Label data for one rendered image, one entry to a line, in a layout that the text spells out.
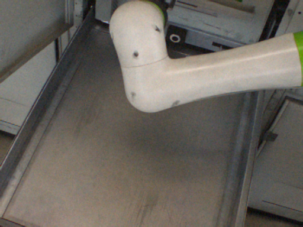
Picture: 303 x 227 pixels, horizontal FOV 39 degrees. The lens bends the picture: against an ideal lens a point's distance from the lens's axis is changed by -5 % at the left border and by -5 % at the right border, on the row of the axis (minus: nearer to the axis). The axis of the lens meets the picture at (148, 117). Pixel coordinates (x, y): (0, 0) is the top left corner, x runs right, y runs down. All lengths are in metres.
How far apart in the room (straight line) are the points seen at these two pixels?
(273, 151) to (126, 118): 0.66
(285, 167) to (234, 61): 0.91
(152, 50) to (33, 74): 0.88
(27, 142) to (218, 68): 0.53
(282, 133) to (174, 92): 0.74
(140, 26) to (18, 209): 0.52
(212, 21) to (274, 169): 0.69
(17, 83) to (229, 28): 0.88
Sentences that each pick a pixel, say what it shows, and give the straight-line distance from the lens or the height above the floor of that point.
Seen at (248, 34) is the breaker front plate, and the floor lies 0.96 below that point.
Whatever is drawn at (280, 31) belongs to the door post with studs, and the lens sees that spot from 1.27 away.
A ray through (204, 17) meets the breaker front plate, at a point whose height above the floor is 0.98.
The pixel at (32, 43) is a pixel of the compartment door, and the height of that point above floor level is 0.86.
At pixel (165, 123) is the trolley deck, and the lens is 1.19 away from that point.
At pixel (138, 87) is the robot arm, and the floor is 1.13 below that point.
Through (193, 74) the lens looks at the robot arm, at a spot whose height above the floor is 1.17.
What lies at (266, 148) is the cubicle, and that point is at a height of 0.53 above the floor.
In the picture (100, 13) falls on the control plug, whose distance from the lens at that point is 1.27.
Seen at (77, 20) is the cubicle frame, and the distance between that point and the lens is 1.42.
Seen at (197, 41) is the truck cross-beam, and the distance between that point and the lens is 1.37.
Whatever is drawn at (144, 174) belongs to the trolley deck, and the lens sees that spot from 1.10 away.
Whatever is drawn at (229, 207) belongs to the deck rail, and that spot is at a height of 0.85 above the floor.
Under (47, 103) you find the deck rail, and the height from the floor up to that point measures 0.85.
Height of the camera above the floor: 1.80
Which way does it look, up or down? 53 degrees down
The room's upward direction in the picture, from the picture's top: 11 degrees clockwise
